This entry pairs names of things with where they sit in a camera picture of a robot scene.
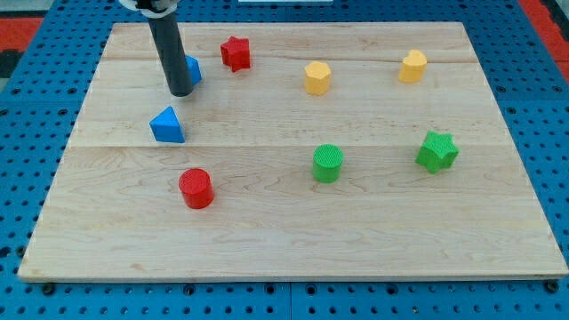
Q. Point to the red star block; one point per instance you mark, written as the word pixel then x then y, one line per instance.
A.
pixel 235 53

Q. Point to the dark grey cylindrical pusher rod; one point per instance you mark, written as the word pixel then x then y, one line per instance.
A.
pixel 166 36

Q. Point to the green star block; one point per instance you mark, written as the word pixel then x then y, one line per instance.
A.
pixel 437 151

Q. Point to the green cylinder block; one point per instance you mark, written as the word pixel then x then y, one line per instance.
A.
pixel 327 162

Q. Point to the light wooden board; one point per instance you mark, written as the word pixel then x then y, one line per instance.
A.
pixel 115 214

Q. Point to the blue triangle block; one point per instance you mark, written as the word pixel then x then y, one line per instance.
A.
pixel 166 127

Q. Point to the yellow heart block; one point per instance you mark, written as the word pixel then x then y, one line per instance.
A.
pixel 413 67

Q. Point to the blue cube block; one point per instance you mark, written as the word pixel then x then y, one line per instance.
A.
pixel 194 69

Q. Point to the white rod mount collar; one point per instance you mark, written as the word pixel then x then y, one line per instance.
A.
pixel 153 9

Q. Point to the yellow hexagon block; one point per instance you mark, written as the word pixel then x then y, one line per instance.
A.
pixel 317 78

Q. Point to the red cylinder block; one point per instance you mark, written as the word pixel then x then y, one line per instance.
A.
pixel 196 188

